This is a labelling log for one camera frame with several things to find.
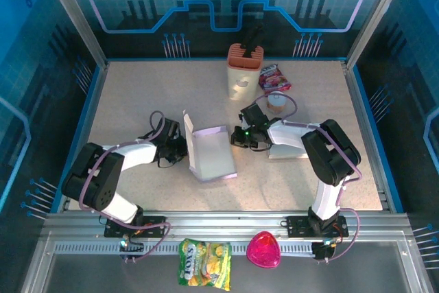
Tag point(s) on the lavender white paper box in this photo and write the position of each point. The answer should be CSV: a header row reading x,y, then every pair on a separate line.
x,y
212,155

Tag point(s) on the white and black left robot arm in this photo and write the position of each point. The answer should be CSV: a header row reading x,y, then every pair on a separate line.
x,y
137,152

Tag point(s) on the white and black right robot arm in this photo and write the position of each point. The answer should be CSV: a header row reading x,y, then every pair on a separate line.
x,y
284,133

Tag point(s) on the pink plastic heart box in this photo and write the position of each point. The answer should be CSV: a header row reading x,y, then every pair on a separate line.
x,y
263,250

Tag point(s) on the small can white lid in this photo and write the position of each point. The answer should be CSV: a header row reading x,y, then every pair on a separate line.
x,y
276,102

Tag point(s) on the red snack packet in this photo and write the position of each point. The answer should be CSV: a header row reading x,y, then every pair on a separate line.
x,y
272,80

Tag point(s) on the beige knife block orange top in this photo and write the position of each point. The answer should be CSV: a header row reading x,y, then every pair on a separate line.
x,y
241,80

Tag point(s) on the black left controller board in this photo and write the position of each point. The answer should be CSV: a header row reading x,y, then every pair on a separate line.
x,y
132,250

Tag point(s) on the black controller board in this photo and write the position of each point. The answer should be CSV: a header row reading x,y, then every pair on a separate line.
x,y
132,250
320,250

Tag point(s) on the yellow candy bag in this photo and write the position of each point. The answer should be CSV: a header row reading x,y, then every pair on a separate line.
x,y
205,263

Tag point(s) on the black right controller board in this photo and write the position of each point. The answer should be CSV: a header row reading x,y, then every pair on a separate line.
x,y
320,250

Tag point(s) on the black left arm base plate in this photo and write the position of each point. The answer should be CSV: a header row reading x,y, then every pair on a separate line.
x,y
157,226

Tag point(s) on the aluminium mounting rail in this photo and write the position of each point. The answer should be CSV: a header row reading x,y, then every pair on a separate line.
x,y
223,226

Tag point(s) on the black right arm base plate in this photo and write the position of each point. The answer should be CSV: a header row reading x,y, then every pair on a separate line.
x,y
296,228

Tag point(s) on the aluminium left frame post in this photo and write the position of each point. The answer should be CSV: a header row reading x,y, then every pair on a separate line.
x,y
73,15

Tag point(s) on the aluminium frame post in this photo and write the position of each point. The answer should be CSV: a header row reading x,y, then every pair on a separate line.
x,y
73,15
377,15

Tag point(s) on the aluminium right frame post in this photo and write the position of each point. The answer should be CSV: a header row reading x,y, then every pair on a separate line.
x,y
377,15

